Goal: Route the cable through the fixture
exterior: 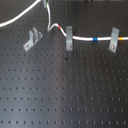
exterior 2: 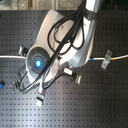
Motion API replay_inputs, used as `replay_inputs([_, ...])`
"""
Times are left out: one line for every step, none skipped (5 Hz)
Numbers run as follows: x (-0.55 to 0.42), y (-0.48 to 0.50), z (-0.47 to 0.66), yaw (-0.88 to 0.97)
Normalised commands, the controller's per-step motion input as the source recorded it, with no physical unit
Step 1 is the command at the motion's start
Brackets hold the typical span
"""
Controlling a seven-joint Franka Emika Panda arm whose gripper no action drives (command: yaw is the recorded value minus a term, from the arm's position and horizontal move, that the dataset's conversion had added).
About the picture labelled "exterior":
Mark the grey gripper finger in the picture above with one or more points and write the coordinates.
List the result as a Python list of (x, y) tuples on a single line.
[(45, 2)]

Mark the grey cable clip left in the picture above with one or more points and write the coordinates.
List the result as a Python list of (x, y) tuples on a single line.
[(34, 37)]

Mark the grey cable clip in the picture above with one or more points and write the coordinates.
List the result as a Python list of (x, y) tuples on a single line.
[(114, 39), (69, 38), (34, 37)]

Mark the grey cable clip middle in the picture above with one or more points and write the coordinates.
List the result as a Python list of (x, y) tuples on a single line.
[(69, 38)]

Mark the grey cable clip right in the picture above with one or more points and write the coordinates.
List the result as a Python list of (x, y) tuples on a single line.
[(114, 39)]

